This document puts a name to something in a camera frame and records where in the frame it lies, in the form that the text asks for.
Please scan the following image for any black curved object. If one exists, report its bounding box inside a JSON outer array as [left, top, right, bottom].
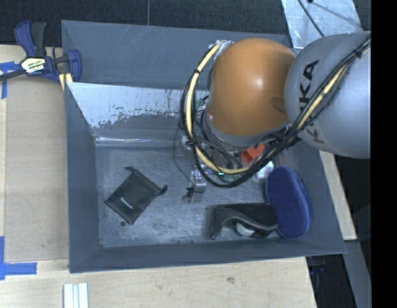
[[205, 203, 279, 240]]

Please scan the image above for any white round object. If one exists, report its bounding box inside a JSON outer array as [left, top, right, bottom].
[[234, 221, 256, 237]]

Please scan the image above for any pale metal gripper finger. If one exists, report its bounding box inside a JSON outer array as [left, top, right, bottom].
[[182, 171, 196, 205], [193, 171, 207, 204]]

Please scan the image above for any black cloth pouch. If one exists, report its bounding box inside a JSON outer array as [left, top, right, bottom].
[[104, 166, 168, 225]]

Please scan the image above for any grey metal bin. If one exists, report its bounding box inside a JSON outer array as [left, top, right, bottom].
[[60, 19, 348, 274]]

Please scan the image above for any blue oval sponge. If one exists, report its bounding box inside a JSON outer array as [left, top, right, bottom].
[[265, 166, 312, 240]]

